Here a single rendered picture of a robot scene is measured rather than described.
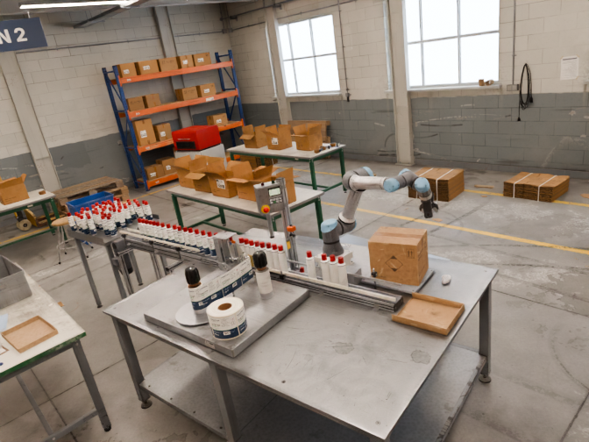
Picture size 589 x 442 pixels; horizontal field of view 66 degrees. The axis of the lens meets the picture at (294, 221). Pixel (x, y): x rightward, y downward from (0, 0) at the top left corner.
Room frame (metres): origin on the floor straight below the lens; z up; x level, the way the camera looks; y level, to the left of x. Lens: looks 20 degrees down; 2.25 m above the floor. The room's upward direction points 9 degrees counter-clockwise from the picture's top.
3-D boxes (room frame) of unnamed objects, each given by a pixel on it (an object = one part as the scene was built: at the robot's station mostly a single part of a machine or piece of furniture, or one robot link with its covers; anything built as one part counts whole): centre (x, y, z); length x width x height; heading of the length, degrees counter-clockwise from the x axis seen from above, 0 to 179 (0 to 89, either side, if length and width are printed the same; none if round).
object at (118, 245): (3.91, 1.65, 0.71); 0.15 x 0.12 x 0.34; 139
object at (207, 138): (8.39, 1.55, 0.61); 0.70 x 0.60 x 1.22; 51
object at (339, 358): (2.56, 0.08, 0.82); 2.10 x 1.50 x 0.02; 49
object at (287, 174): (4.60, 0.15, 0.97); 0.51 x 0.39 x 0.37; 135
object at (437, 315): (2.06, -0.64, 0.85); 0.30 x 0.26 x 0.04; 49
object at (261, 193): (2.85, 0.14, 1.38); 0.17 x 0.10 x 0.19; 104
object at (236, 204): (5.31, 0.64, 0.39); 2.20 x 0.80 x 0.78; 40
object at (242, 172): (4.94, 0.38, 0.96); 0.53 x 0.45 x 0.37; 132
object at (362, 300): (2.72, 0.11, 0.85); 1.65 x 0.11 x 0.05; 49
